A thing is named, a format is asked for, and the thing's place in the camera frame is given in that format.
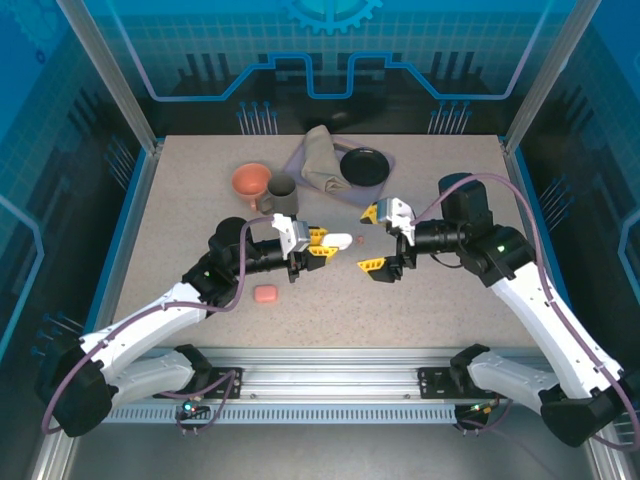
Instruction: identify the white earbud charging case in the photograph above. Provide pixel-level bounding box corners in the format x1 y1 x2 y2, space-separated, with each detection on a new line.
319 232 354 250

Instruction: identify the black round plate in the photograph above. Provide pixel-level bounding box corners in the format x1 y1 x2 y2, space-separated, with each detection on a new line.
339 147 391 188

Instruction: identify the grey mug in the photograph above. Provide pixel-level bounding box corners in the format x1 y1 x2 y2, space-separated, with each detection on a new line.
257 173 300 215

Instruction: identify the lavender plastic tray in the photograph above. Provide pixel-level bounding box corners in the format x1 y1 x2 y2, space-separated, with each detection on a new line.
283 133 396 209

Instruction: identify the beige folded cloth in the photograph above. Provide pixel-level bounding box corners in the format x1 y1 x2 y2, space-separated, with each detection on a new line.
300 124 353 197

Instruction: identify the orange ceramic cup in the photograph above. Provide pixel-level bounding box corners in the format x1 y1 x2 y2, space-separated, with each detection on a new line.
231 162 274 211

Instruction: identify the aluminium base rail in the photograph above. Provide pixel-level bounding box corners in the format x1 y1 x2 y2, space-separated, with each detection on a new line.
124 346 599 404

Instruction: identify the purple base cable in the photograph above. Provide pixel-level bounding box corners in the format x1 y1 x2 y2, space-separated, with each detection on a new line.
457 394 515 436
162 367 240 439

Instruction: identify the slotted grey cable duct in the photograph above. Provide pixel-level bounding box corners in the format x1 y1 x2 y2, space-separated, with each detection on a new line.
99 404 506 426

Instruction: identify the aluminium frame post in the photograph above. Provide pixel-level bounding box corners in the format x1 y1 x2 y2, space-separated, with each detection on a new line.
502 0 589 154
53 0 162 154

